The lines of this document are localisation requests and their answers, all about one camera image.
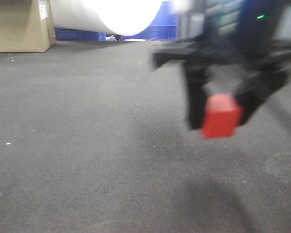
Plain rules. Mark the cardboard box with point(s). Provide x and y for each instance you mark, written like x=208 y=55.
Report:
x=26 y=26

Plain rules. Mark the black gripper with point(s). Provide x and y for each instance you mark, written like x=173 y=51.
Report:
x=222 y=32

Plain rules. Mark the white paper roll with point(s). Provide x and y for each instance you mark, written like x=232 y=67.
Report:
x=122 y=17

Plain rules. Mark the blue plastic crate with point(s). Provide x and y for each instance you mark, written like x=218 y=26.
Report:
x=164 y=25

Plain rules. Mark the red magnetic cube block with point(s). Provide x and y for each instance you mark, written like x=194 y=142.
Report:
x=222 y=116

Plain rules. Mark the dark grey table mat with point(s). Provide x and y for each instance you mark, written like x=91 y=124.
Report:
x=92 y=140

